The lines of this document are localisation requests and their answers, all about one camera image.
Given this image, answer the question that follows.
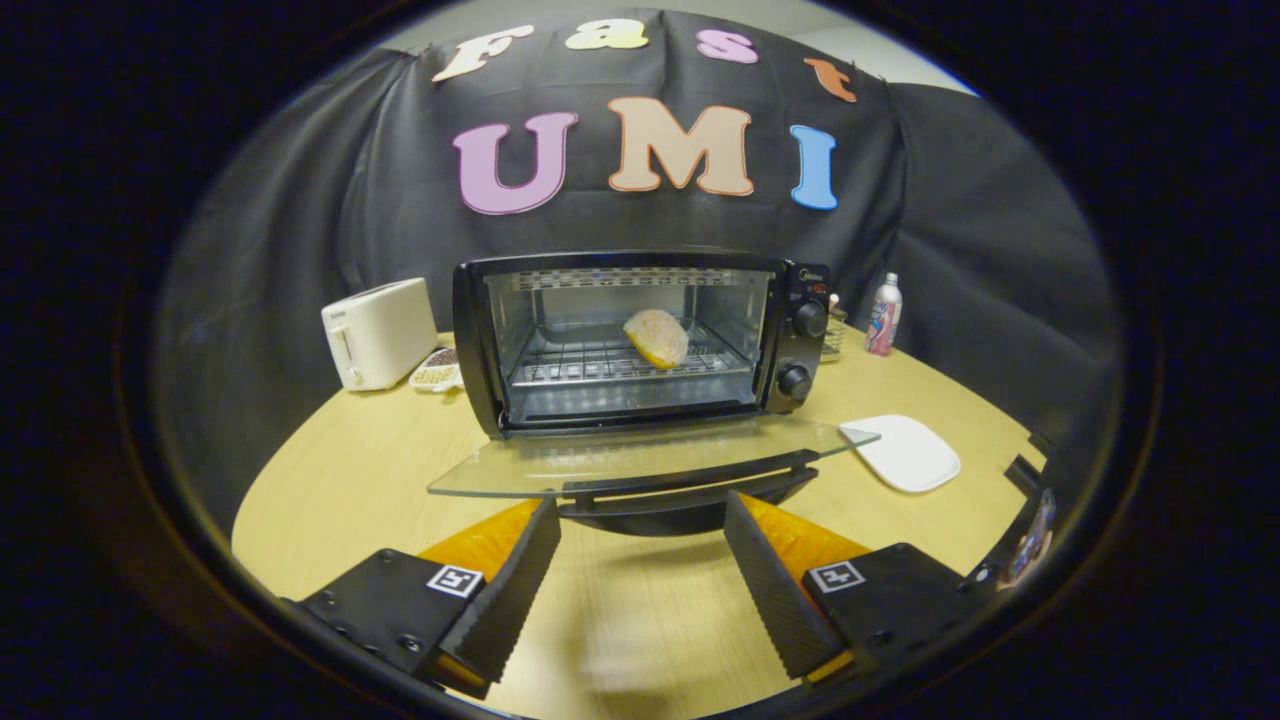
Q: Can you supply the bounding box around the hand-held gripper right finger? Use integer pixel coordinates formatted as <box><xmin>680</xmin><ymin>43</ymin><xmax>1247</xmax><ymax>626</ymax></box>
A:
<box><xmin>722</xmin><ymin>490</ymin><xmax>1001</xmax><ymax>691</ymax></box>

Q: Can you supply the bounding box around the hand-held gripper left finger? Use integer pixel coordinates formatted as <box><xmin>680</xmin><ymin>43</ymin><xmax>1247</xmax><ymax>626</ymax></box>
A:
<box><xmin>285</xmin><ymin>498</ymin><xmax>563</xmax><ymax>699</ymax></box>

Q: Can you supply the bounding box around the black toaster oven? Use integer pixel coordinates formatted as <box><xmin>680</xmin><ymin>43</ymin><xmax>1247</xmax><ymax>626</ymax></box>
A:
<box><xmin>428</xmin><ymin>248</ymin><xmax>881</xmax><ymax>538</ymax></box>

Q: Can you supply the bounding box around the breaded food patty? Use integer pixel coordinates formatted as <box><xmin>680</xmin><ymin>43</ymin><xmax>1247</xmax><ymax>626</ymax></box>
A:
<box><xmin>622</xmin><ymin>308</ymin><xmax>690</xmax><ymax>370</ymax></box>

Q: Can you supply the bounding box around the white bread toaster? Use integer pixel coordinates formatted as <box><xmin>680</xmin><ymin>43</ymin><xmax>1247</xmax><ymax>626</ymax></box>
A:
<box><xmin>321</xmin><ymin>277</ymin><xmax>439</xmax><ymax>392</ymax></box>

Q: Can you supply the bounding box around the white plate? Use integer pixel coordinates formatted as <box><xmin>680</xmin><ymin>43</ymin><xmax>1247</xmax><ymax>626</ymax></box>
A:
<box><xmin>838</xmin><ymin>414</ymin><xmax>962</xmax><ymax>494</ymax></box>

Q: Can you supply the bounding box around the small tray of snacks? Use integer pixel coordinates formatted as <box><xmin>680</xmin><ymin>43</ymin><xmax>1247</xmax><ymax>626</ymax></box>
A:
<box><xmin>409</xmin><ymin>347</ymin><xmax>464</xmax><ymax>393</ymax></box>

